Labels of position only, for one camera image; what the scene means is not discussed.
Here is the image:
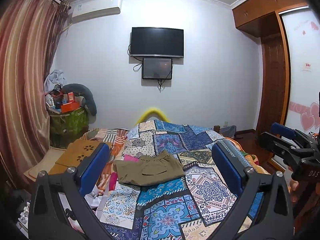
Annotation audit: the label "olive green pants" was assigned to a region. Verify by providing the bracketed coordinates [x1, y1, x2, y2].
[113, 150, 184, 186]

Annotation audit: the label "person's right hand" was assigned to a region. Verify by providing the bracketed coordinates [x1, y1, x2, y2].
[289, 179, 299, 203]

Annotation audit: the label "orange fleece blanket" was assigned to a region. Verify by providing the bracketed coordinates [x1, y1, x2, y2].
[226, 137, 269, 174]

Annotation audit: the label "brown wooden door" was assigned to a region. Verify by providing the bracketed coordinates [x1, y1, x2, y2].
[256, 33, 287, 135]

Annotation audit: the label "grey bag on floor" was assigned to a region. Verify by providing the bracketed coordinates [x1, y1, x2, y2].
[220, 125, 236, 139]

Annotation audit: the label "pink garment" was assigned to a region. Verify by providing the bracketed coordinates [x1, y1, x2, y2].
[108, 154, 139, 191]

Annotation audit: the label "blue patchwork bed quilt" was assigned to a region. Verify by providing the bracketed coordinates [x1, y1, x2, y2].
[96, 119, 271, 240]

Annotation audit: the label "green storage box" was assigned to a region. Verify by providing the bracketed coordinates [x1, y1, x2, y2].
[49, 107, 89, 148]

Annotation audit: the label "orange box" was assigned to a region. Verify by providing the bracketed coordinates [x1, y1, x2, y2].
[61, 101, 80, 113]

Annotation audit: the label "wooden overhead cabinet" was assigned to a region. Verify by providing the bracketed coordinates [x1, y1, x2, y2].
[233, 0, 306, 37]

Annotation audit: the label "grey neck pillow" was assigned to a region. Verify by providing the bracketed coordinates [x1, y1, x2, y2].
[62, 83, 97, 116]

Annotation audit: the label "grey crumpled cloth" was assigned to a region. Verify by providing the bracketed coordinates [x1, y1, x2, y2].
[44, 69, 66, 93]

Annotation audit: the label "striped brown curtain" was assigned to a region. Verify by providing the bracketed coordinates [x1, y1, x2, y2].
[1, 0, 69, 187]

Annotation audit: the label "white air conditioner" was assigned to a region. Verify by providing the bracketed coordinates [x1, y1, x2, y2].
[71, 0, 122, 24]

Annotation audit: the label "small wall monitor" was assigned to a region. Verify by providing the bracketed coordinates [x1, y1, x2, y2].
[142, 57, 172, 80]

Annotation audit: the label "black wall television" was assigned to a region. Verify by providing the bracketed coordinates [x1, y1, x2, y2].
[129, 27, 184, 58]

